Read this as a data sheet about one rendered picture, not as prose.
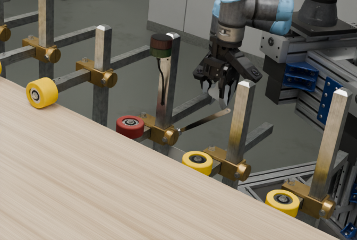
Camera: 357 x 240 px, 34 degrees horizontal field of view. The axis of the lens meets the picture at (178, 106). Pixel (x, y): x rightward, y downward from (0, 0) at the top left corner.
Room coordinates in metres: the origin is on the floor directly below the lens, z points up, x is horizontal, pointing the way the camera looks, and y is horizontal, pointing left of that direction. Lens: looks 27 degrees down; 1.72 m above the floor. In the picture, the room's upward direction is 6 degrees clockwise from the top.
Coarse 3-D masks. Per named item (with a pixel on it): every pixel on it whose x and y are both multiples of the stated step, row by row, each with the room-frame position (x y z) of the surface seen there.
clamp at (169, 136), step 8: (144, 120) 1.56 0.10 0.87; (152, 120) 1.56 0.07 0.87; (152, 128) 1.53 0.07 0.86; (160, 128) 1.52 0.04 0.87; (168, 128) 1.52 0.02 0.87; (152, 136) 1.53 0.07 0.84; (160, 136) 1.51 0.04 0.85; (168, 136) 1.50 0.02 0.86; (176, 136) 1.52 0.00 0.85; (160, 144) 1.51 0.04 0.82; (168, 144) 1.50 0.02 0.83
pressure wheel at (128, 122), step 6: (120, 120) 1.48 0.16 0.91; (126, 120) 1.48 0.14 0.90; (132, 120) 1.48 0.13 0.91; (138, 120) 1.49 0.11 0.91; (120, 126) 1.44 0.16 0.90; (126, 126) 1.44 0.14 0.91; (132, 126) 1.45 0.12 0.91; (138, 126) 1.45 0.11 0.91; (120, 132) 1.44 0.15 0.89; (126, 132) 1.43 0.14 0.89; (132, 132) 1.44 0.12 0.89; (138, 132) 1.44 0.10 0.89; (132, 138) 1.44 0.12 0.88
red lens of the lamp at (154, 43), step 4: (152, 40) 1.48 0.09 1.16; (156, 40) 1.47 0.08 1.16; (172, 40) 1.49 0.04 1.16; (152, 44) 1.48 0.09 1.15; (156, 44) 1.47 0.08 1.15; (160, 44) 1.47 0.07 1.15; (164, 44) 1.47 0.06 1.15; (168, 44) 1.48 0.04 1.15; (160, 48) 1.47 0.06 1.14; (164, 48) 1.47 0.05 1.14; (168, 48) 1.48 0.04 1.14
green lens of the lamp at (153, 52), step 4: (152, 48) 1.48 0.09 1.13; (152, 52) 1.48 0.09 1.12; (156, 52) 1.47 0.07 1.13; (160, 52) 1.47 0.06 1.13; (164, 52) 1.47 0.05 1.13; (168, 52) 1.48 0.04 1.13; (156, 56) 1.47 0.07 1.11; (160, 56) 1.47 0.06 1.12; (164, 56) 1.47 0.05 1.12; (168, 56) 1.48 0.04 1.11
